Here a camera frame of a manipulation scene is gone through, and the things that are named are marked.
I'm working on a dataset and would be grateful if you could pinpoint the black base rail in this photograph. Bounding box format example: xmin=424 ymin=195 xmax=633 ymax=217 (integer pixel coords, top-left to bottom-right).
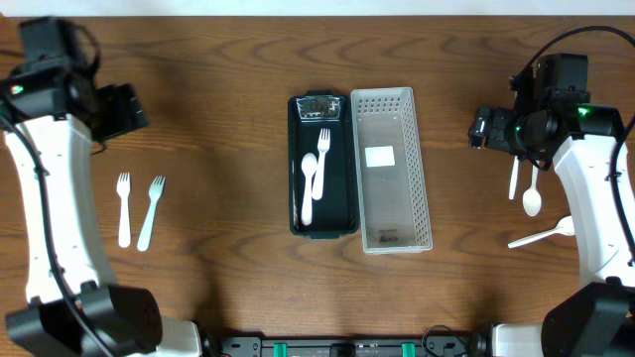
xmin=202 ymin=330 xmax=492 ymax=357

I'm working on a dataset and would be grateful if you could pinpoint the white plastic spoon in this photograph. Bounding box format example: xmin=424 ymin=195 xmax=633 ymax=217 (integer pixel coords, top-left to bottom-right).
xmin=301 ymin=153 xmax=318 ymax=226

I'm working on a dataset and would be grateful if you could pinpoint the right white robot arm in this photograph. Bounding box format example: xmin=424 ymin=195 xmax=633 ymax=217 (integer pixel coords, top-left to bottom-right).
xmin=468 ymin=54 xmax=634 ymax=356

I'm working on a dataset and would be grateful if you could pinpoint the white plastic spoon bowl-down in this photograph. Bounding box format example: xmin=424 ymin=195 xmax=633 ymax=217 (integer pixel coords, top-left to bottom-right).
xmin=522 ymin=166 xmax=542 ymax=217

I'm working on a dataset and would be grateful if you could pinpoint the white plastic utensil handle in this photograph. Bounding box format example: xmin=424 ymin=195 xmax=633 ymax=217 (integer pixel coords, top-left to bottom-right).
xmin=508 ymin=157 xmax=520 ymax=200

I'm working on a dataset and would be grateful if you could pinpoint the clear white plastic basket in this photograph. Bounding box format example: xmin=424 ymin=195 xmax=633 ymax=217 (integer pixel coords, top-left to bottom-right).
xmin=350 ymin=87 xmax=433 ymax=255

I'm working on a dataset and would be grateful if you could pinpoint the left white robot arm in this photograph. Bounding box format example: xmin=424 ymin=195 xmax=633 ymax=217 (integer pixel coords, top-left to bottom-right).
xmin=1 ymin=17 xmax=207 ymax=356

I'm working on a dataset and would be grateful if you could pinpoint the dark green plastic basket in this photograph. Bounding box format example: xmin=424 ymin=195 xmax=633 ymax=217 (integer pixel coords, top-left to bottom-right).
xmin=287 ymin=91 xmax=359 ymax=239

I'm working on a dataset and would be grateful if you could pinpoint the pale green plastic fork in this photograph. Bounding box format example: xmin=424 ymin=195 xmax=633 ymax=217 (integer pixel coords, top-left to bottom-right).
xmin=137 ymin=176 xmax=166 ymax=252

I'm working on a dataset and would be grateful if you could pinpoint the white plastic spoon near arm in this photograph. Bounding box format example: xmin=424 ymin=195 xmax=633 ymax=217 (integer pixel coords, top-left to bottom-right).
xmin=508 ymin=215 xmax=575 ymax=249

